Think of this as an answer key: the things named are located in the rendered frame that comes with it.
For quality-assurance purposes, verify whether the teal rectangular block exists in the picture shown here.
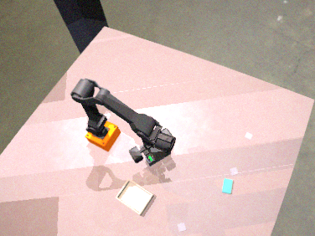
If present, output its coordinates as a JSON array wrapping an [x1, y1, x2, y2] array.
[[223, 179, 232, 194]]

